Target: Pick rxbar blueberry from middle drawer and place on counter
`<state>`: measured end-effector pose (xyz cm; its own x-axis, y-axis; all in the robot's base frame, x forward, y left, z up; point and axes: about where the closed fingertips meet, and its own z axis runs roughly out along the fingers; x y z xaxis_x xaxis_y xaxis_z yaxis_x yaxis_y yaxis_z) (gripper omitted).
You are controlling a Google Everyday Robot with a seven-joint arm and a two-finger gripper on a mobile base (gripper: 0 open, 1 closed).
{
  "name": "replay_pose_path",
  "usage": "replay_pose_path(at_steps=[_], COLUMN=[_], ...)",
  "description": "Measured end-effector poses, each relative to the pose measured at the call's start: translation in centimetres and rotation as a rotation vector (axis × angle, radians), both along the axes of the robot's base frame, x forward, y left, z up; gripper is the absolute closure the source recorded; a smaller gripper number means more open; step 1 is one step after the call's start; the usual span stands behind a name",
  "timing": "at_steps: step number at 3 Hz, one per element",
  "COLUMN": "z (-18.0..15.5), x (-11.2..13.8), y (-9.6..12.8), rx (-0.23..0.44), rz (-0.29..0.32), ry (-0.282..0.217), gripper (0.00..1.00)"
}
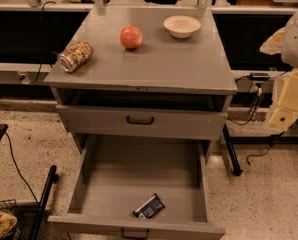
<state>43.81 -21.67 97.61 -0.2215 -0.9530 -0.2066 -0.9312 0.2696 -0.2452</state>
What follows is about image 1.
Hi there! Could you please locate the black power adapter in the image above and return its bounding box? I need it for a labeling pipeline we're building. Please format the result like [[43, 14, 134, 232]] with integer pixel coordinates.
[[249, 72, 270, 81]]

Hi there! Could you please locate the black top drawer handle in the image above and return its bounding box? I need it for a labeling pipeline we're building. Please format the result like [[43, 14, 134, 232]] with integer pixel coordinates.
[[126, 116, 155, 125]]

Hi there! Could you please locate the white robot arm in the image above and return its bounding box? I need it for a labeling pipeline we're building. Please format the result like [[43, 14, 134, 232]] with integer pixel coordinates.
[[260, 10, 298, 130]]

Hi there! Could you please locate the yellow snack bag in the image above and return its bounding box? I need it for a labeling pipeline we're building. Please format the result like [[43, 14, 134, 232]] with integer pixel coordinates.
[[0, 211, 18, 238]]

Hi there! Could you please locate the white bowl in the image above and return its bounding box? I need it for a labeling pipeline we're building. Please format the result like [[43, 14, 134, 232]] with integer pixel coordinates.
[[163, 15, 201, 39]]

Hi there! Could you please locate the black cable right floor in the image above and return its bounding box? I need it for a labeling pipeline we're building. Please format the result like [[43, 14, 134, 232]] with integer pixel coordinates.
[[245, 132, 285, 166]]

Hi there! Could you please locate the black floor cable left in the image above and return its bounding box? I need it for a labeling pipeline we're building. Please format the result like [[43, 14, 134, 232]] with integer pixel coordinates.
[[4, 131, 40, 205]]

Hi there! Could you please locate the blue rxbar blueberry wrapper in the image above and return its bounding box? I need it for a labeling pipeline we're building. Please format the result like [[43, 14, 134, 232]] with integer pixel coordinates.
[[133, 194, 165, 219]]

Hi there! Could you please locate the wire basket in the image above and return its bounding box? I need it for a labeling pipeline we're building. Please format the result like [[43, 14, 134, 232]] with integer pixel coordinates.
[[0, 199, 21, 240]]

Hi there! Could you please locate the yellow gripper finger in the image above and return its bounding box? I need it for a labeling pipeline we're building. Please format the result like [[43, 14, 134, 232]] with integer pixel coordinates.
[[260, 28, 285, 55], [268, 107, 298, 130]]

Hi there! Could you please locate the gold patterned can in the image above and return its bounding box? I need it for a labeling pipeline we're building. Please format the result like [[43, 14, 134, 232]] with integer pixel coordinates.
[[58, 41, 94, 73]]

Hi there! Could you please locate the black drawer handle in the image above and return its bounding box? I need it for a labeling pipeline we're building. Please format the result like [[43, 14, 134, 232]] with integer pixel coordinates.
[[126, 116, 155, 125], [121, 228, 149, 240]]

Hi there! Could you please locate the black cable on wall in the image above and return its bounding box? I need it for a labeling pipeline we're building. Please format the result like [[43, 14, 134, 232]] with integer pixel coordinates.
[[31, 0, 57, 85]]

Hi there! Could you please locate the black middle drawer handle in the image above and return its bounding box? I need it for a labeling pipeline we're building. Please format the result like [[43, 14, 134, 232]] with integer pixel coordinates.
[[121, 228, 149, 240]]

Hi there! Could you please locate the black table leg right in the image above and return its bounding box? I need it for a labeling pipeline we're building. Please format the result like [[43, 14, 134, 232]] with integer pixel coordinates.
[[222, 125, 243, 176]]

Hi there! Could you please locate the red apple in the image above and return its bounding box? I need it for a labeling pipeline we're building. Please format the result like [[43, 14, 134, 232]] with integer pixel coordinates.
[[120, 25, 143, 49]]

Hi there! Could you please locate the black stand leg left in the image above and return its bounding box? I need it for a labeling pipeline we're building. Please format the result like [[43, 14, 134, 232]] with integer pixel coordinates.
[[29, 165, 58, 240]]

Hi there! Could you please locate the grey drawer cabinet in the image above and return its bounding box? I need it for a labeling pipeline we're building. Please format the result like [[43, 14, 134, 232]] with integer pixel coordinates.
[[46, 7, 237, 148]]

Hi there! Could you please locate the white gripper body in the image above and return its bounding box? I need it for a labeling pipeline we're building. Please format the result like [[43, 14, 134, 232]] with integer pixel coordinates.
[[277, 68, 298, 112]]

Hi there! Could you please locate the open grey middle drawer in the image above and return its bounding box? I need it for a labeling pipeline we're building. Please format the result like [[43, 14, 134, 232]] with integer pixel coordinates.
[[49, 135, 225, 240]]

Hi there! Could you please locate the closed grey top drawer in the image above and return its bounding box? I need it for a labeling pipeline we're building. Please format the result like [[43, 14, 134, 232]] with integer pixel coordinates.
[[56, 105, 227, 140]]

